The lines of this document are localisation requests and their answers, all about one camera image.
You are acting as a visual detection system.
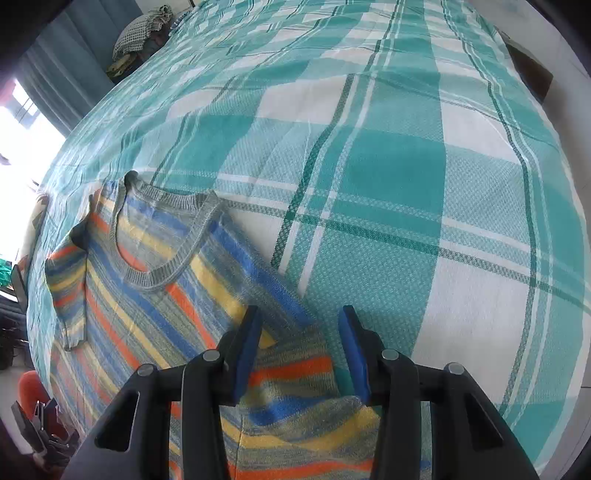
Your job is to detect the pile of folded clothes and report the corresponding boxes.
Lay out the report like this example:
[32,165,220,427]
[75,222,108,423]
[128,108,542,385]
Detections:
[106,4,174,84]

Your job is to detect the colourful striped knit sweater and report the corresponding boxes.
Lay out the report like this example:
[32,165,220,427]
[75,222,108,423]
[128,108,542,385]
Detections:
[43,170,433,480]

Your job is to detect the teal blue curtain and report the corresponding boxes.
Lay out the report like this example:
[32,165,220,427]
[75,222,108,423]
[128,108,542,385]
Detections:
[15,0,141,136]

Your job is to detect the dark wooden nightstand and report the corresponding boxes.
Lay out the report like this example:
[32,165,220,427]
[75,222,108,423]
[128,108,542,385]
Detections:
[501,32,554,104]

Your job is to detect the teal white plaid bedspread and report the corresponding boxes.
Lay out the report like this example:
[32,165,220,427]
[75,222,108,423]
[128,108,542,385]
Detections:
[27,1,590,473]

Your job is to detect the orange fleece trousers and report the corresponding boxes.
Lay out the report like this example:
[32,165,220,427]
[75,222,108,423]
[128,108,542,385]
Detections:
[18,370,68,440]

